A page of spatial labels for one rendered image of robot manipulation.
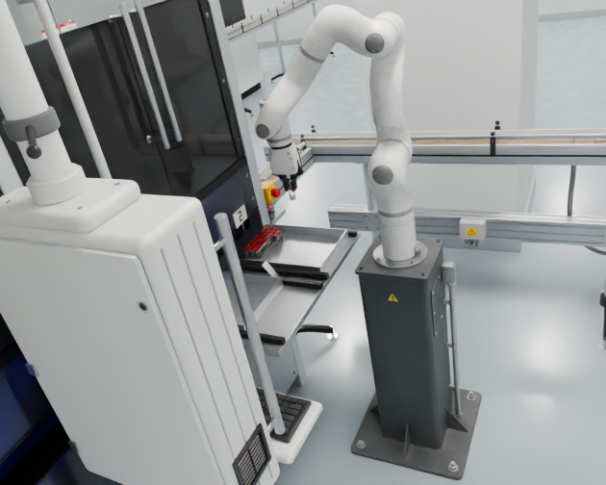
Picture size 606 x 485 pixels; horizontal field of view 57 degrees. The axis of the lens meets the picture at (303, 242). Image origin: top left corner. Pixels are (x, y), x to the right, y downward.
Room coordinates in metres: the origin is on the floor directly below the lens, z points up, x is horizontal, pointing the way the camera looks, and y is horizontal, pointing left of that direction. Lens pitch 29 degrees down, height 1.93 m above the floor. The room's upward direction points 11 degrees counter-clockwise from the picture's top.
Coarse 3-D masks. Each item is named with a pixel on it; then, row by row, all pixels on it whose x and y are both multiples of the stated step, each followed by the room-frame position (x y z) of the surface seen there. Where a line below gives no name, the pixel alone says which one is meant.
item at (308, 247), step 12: (288, 228) 1.97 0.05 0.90; (300, 228) 1.94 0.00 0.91; (312, 228) 1.91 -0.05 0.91; (324, 228) 1.89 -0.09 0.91; (288, 240) 1.91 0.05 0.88; (300, 240) 1.89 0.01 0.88; (312, 240) 1.87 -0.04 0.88; (324, 240) 1.85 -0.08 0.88; (336, 240) 1.84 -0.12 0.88; (276, 252) 1.83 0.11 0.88; (288, 252) 1.82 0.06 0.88; (300, 252) 1.80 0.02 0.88; (312, 252) 1.78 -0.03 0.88; (324, 252) 1.76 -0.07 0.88; (336, 252) 1.73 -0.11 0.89; (252, 264) 1.76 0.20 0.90; (276, 264) 1.71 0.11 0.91; (288, 264) 1.68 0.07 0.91; (300, 264) 1.72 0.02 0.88; (312, 264) 1.70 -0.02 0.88; (324, 264) 1.65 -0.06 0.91
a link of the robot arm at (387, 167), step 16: (384, 144) 1.67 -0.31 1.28; (400, 144) 1.67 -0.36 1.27; (384, 160) 1.58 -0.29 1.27; (400, 160) 1.59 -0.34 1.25; (368, 176) 1.60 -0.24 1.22; (384, 176) 1.57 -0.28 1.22; (400, 176) 1.57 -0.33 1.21; (384, 192) 1.61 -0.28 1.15; (400, 192) 1.60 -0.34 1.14; (384, 208) 1.64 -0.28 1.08; (400, 208) 1.62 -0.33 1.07
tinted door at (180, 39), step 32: (192, 0) 1.97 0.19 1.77; (160, 32) 1.80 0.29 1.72; (192, 32) 1.94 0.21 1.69; (160, 64) 1.76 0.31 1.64; (192, 64) 1.90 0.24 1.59; (160, 96) 1.73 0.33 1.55; (192, 96) 1.86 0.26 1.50; (192, 128) 1.82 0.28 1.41; (224, 128) 1.97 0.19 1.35; (192, 160) 1.78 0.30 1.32; (224, 160) 1.93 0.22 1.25; (192, 192) 1.74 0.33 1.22
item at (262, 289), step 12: (228, 276) 1.71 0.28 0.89; (252, 276) 1.66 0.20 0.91; (264, 276) 1.64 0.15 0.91; (228, 288) 1.66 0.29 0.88; (252, 288) 1.63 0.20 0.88; (264, 288) 1.61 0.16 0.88; (276, 288) 1.57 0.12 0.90; (252, 300) 1.55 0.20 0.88; (264, 300) 1.49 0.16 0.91; (240, 312) 1.50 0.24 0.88; (240, 324) 1.39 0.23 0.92
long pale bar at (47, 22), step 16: (16, 0) 1.40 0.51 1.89; (32, 0) 1.38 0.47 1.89; (48, 16) 1.37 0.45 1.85; (48, 32) 1.37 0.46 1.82; (64, 64) 1.37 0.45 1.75; (64, 80) 1.37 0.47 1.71; (80, 96) 1.37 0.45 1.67; (80, 112) 1.37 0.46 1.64; (96, 144) 1.37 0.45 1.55; (96, 160) 1.37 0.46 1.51
